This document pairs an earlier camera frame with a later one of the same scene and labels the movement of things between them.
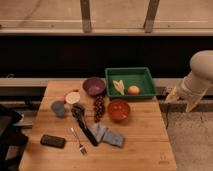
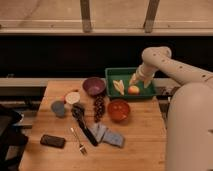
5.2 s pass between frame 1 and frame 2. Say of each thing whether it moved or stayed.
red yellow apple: stayed
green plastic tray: stayed
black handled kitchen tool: stayed
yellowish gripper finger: moved
